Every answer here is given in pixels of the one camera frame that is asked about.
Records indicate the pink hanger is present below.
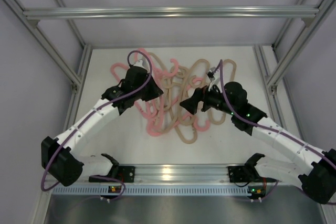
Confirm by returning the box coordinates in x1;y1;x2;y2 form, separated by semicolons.
127;48;179;80
110;61;158;120
146;103;212;144

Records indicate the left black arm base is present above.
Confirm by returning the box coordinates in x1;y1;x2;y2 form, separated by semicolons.
89;154;135;183

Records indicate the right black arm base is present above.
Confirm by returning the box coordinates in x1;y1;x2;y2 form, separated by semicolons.
228;153;265;183

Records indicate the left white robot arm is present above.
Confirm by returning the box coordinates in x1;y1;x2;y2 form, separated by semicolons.
41;66;163;186

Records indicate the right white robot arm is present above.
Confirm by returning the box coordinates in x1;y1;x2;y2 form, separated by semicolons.
180;82;335;205

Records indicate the beige hanger far left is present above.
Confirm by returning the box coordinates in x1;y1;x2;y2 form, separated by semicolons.
148;52;173;121

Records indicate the beige hanger bottom centre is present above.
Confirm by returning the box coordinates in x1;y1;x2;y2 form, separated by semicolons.
167;82;198;144

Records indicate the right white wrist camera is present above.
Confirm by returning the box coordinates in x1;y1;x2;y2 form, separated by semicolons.
207;70;220;90

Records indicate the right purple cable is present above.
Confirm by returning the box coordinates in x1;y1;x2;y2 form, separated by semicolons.
216;59;336;204

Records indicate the purple cable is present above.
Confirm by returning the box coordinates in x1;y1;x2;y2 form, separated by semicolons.
216;59;336;204
40;49;154;193

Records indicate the aluminium hanging rail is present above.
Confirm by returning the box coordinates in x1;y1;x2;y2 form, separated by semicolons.
23;5;319;20

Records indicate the front aluminium rail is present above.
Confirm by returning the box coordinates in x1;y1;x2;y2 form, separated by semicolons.
70;163;234;185

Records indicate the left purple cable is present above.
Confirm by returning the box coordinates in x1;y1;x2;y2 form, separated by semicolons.
40;49;154;193

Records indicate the grey slotted cable duct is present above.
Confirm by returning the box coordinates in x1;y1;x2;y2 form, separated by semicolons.
52;184;265;196

